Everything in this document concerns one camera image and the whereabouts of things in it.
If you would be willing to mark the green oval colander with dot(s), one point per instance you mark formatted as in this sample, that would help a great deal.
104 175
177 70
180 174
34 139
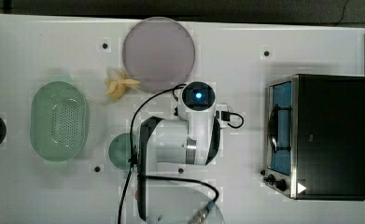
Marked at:
59 120

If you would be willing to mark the grey round plate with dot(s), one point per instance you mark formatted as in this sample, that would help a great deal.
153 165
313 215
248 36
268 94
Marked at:
159 53

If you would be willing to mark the green mug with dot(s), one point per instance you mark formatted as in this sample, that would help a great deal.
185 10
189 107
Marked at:
119 151

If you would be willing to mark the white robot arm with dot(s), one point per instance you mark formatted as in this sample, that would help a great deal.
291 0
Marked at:
192 138

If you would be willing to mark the silver black toaster oven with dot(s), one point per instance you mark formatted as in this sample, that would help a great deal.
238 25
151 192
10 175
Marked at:
315 137

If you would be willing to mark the peeled banana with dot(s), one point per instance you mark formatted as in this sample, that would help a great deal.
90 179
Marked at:
117 83

